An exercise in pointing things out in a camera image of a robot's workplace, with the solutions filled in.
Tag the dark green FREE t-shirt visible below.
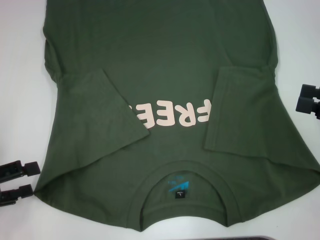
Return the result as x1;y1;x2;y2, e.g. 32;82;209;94
33;0;320;229

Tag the dark flat device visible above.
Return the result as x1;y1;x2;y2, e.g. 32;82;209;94
223;234;274;240

